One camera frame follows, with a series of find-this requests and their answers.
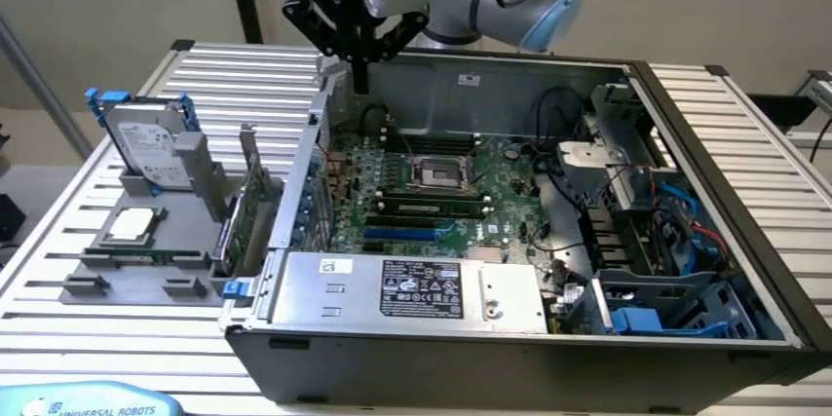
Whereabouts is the grey disk bay cage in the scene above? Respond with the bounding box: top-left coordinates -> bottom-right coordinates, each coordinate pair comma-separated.
591,265 -> 762,340

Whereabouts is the green graphics card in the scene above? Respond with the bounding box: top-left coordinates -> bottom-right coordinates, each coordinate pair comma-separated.
215,123 -> 282,277

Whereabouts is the CPU socket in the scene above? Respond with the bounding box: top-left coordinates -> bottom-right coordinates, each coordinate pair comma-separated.
403,154 -> 477,189

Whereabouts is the black open PC case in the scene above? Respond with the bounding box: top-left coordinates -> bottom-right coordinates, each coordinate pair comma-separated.
219,50 -> 832,408

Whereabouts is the silver CPU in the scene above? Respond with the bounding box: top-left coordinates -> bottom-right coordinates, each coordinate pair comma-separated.
105,208 -> 162,243

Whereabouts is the black flat panel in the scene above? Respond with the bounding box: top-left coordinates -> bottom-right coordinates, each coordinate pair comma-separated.
745,93 -> 811,129

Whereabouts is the red wire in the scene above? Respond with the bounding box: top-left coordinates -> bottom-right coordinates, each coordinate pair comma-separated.
690,224 -> 730,262

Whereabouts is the grey parts rack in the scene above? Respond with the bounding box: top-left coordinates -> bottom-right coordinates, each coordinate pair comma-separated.
57,130 -> 287,308

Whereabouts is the green RAM stick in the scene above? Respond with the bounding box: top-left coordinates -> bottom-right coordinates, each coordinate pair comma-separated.
81,246 -> 205,262

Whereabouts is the black expansion slot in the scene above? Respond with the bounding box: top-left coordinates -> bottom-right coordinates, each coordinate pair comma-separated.
362,214 -> 438,230

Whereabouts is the blue wire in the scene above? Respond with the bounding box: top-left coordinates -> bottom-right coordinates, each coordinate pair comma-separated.
653,180 -> 737,277

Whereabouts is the aluminium frame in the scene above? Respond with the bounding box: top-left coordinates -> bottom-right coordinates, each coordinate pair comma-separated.
781,68 -> 832,150

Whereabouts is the black wire loop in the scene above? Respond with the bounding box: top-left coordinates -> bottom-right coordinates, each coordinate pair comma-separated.
529,86 -> 587,174

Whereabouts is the blue teach pendant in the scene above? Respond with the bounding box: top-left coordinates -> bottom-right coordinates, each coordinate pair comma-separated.
0,380 -> 183,416

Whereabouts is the blue expansion slot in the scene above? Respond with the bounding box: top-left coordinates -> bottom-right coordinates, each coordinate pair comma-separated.
362,226 -> 439,243

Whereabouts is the silver power supply unit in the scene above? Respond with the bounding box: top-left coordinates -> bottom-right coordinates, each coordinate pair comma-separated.
254,250 -> 550,335

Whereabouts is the silver hard disk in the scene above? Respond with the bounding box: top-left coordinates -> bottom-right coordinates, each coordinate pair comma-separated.
102,100 -> 197,193

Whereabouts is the blue disk caddy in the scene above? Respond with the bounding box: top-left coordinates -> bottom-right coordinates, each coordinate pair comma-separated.
82,88 -> 201,197

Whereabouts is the blue disk bay clip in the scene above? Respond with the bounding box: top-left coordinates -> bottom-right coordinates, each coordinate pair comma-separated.
611,307 -> 662,335

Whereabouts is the grey plastic drive bracket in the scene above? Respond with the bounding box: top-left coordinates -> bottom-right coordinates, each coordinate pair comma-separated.
555,139 -> 619,179

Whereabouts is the blue case latch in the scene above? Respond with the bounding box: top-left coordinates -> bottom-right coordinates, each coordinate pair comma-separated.
221,278 -> 251,302

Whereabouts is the grey slanted metal pole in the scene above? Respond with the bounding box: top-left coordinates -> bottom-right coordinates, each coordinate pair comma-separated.
0,10 -> 93,160

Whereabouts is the green motherboard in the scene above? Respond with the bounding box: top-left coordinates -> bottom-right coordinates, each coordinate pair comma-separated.
326,132 -> 567,301

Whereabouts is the installed RAM stick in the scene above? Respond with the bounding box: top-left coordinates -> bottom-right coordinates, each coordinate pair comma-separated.
387,200 -> 489,217

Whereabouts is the black box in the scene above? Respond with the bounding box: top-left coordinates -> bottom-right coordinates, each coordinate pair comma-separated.
0,193 -> 27,243

